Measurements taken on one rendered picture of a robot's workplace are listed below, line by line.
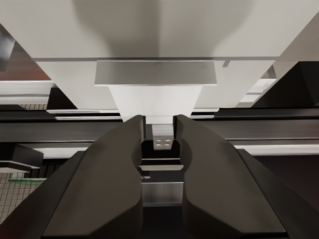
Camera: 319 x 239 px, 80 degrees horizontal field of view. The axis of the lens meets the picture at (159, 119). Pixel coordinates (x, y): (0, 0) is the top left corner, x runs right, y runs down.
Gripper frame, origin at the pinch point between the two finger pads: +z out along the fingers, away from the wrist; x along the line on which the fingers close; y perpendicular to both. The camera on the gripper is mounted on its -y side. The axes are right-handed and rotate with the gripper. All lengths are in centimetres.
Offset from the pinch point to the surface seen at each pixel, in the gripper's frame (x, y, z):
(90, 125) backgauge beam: -16.4, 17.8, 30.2
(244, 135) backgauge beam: 21.1, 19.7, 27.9
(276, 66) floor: 111, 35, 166
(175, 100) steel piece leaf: 1.8, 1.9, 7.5
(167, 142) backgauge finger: 1.7, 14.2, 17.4
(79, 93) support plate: -7.6, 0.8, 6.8
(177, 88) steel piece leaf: 1.8, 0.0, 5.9
